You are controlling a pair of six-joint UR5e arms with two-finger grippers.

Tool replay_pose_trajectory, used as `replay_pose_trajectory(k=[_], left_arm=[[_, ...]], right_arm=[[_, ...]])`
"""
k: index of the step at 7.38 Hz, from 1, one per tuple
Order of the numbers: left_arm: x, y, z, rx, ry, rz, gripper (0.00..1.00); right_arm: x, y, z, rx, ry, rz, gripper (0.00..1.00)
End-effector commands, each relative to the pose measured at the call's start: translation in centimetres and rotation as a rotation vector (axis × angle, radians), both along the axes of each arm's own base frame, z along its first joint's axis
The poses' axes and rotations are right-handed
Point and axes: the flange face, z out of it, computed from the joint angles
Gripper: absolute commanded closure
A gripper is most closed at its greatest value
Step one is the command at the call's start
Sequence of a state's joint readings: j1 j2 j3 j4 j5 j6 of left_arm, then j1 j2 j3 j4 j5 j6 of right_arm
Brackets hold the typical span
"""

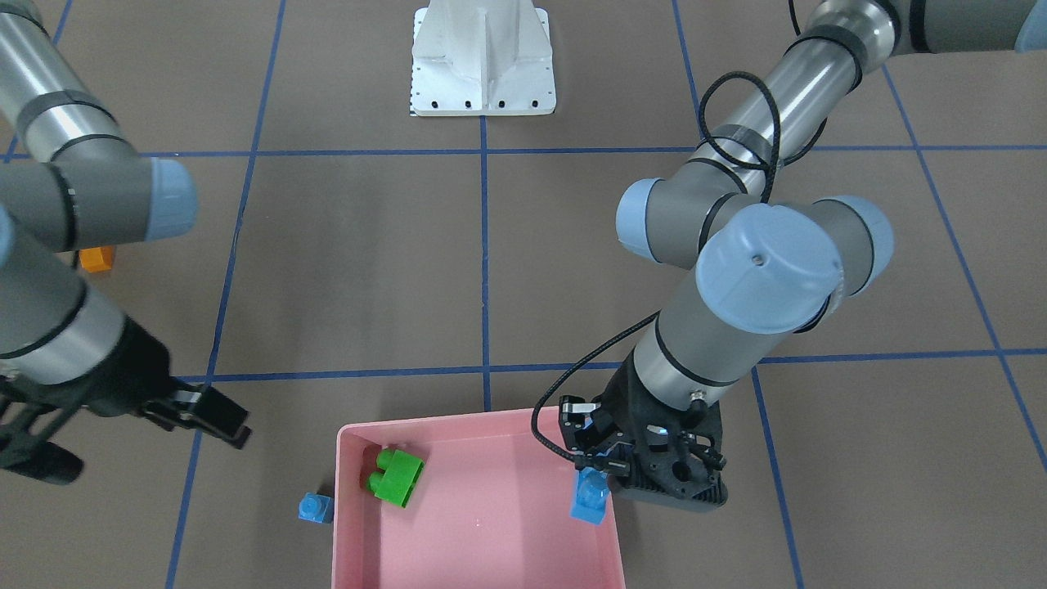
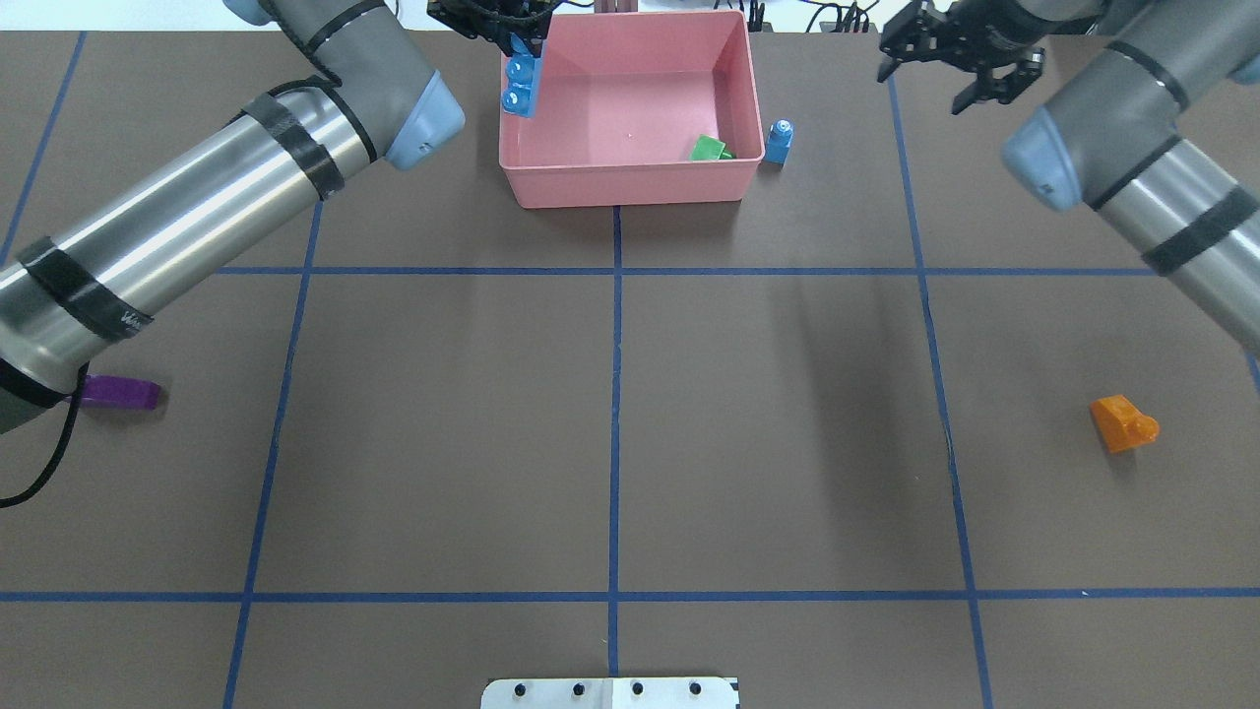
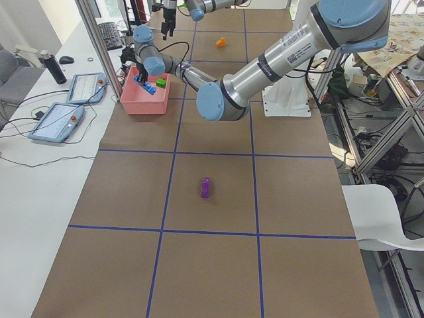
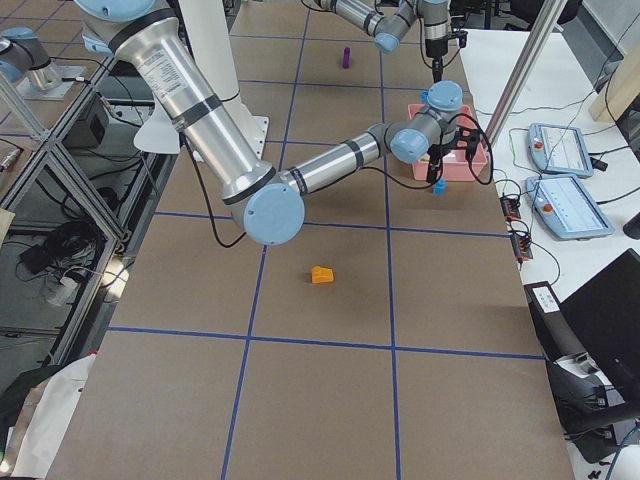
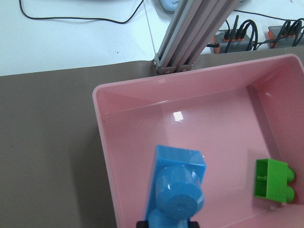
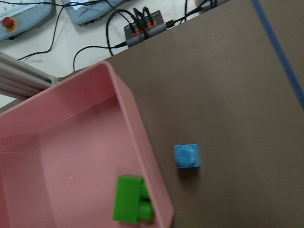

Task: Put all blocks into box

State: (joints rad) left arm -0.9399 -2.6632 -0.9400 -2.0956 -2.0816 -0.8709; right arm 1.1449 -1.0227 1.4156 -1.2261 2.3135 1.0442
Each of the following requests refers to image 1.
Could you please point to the small blue duplo block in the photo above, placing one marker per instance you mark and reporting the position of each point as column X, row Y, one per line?
column 316, row 508

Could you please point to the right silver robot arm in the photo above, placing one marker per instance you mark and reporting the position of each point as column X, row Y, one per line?
column 68, row 345

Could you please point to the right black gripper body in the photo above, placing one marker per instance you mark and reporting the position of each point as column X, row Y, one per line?
column 124, row 378

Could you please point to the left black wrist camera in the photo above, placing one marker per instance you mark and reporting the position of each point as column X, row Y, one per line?
column 671, row 465

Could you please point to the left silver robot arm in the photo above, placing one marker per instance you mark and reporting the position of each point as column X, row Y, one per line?
column 757, row 272

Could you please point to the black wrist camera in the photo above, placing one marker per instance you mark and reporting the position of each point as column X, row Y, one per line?
column 671, row 465
column 31, row 415

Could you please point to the white camera stand column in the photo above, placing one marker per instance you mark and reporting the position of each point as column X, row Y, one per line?
column 482, row 58

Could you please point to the long blue duplo block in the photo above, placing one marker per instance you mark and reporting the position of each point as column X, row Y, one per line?
column 590, row 496

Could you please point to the orange duplo block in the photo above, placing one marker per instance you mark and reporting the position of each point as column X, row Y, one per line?
column 97, row 260

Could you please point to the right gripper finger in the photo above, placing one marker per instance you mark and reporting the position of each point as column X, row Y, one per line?
column 204, row 408

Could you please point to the green duplo block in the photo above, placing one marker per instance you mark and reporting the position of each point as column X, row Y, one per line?
column 395, row 476

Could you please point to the pink plastic box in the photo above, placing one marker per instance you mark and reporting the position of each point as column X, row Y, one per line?
column 491, row 510

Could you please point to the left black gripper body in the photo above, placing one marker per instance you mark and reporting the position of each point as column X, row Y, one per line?
column 615, row 398

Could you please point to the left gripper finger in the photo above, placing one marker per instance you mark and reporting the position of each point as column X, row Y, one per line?
column 582, row 425

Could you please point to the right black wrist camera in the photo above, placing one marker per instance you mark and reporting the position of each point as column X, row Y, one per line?
column 31, row 415

